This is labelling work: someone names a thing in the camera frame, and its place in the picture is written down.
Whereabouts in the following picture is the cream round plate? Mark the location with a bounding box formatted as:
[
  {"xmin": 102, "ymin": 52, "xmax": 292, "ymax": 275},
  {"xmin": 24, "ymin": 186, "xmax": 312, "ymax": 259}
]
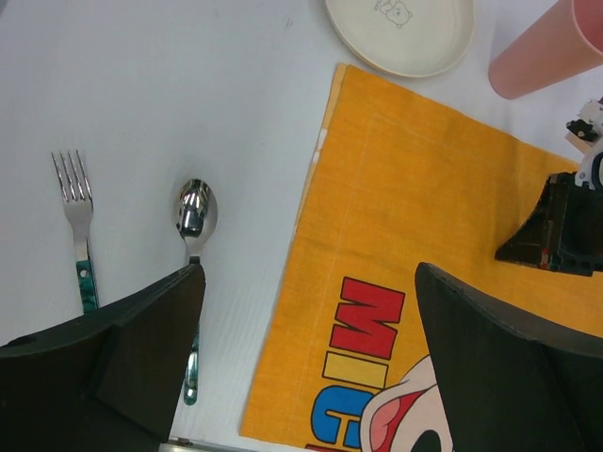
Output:
[{"xmin": 324, "ymin": 0, "xmax": 476, "ymax": 78}]

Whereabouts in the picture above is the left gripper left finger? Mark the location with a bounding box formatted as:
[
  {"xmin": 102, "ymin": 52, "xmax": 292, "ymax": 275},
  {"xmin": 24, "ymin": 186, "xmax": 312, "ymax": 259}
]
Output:
[{"xmin": 1, "ymin": 264, "xmax": 205, "ymax": 451}]

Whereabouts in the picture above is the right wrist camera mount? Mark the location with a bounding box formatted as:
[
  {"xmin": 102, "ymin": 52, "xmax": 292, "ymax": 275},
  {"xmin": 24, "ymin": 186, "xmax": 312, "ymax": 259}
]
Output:
[{"xmin": 565, "ymin": 99, "xmax": 603, "ymax": 155}]

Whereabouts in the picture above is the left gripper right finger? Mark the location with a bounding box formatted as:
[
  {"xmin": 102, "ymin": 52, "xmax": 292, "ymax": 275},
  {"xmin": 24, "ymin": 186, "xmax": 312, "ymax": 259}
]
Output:
[{"xmin": 415, "ymin": 263, "xmax": 602, "ymax": 451}]

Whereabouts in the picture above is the aluminium mounting rail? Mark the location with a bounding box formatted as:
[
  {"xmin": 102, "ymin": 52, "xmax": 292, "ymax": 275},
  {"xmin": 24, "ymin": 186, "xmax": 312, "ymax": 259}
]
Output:
[{"xmin": 159, "ymin": 438, "xmax": 300, "ymax": 452}]

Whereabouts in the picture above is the orange cartoon placemat cloth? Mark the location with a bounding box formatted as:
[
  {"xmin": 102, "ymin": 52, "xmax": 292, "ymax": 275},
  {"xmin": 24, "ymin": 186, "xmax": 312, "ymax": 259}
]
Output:
[{"xmin": 239, "ymin": 64, "xmax": 602, "ymax": 451}]

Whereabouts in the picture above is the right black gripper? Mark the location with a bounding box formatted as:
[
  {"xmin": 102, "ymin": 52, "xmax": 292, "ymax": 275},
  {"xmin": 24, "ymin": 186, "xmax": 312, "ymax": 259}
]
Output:
[{"xmin": 495, "ymin": 154, "xmax": 602, "ymax": 277}]

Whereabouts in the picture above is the spoon with teal handle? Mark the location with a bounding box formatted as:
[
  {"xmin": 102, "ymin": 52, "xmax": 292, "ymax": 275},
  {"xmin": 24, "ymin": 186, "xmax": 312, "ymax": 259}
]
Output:
[{"xmin": 174, "ymin": 179, "xmax": 219, "ymax": 406}]

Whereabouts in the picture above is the fork with teal handle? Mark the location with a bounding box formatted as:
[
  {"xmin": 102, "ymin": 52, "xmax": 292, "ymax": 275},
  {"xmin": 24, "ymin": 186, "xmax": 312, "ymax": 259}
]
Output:
[{"xmin": 51, "ymin": 150, "xmax": 99, "ymax": 315}]

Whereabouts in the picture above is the pink plastic cup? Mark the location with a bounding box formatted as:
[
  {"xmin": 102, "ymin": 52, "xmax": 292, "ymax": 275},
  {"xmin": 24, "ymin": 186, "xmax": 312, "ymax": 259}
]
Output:
[{"xmin": 488, "ymin": 0, "xmax": 602, "ymax": 100}]

